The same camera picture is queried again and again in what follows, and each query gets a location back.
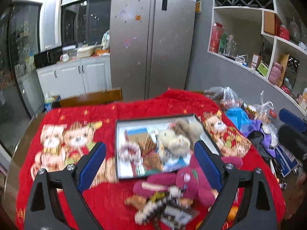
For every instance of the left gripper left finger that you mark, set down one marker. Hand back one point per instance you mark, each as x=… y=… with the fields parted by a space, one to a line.
x=44 y=211

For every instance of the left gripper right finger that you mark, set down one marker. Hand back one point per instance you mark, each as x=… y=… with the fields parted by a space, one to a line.
x=256 y=210

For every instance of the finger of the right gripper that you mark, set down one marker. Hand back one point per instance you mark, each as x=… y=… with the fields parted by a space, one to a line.
x=296 y=122

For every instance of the magenta plush bear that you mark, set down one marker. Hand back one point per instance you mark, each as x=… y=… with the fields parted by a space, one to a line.
x=191 y=179

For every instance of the black white fuzzy hair clip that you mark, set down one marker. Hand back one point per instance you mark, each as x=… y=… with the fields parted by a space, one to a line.
x=156 y=204

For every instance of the white plush lamb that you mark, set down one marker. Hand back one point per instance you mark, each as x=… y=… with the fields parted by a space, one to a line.
x=178 y=145

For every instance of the pink knitted scrunchie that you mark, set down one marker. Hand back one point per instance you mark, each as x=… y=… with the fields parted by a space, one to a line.
x=130 y=151

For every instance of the orange triangular snack packet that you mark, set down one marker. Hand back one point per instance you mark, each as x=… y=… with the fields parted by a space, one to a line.
x=147 y=145

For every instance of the person right hand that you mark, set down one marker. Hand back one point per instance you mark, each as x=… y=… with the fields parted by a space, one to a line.
x=296 y=196

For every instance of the clear plastic bag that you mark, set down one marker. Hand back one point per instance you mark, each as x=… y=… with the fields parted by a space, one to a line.
x=263 y=110

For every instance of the orange tangerine right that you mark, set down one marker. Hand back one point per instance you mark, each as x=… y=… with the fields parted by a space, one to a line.
x=232 y=213

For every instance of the blue white cardboard box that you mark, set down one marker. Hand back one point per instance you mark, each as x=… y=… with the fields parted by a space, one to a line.
x=286 y=160

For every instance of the purple cloth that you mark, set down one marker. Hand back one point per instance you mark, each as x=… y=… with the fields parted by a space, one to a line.
x=260 y=140

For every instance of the pink container on shelf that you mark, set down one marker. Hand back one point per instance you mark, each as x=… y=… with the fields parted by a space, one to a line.
x=275 y=73

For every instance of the blue plastic bag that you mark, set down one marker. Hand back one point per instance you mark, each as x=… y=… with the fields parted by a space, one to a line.
x=240 y=119

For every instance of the clear packaged hair accessory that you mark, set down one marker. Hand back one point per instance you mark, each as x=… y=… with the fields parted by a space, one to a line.
x=177 y=218

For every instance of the red teddy bear blanket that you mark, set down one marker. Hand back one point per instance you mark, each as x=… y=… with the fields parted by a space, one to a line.
x=66 y=134

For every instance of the red box on shelf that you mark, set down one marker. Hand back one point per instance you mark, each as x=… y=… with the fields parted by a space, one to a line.
x=216 y=34

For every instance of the glass sliding door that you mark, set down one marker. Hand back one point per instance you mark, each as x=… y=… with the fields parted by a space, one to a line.
x=21 y=94

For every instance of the black shallow gift box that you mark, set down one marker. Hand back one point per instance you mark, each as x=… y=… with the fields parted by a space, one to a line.
x=157 y=145

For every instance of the wooden chair back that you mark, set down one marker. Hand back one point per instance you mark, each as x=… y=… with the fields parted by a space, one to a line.
x=93 y=98

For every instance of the white kitchen cabinet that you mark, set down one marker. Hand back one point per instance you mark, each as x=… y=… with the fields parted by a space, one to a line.
x=76 y=77

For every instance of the black microwave oven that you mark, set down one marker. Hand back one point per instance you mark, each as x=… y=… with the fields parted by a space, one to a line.
x=48 y=57

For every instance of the silver double-door refrigerator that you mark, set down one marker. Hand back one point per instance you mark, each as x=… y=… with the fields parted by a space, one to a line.
x=150 y=45

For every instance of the white wall shelf unit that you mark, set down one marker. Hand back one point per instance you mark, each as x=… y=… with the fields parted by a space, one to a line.
x=250 y=46

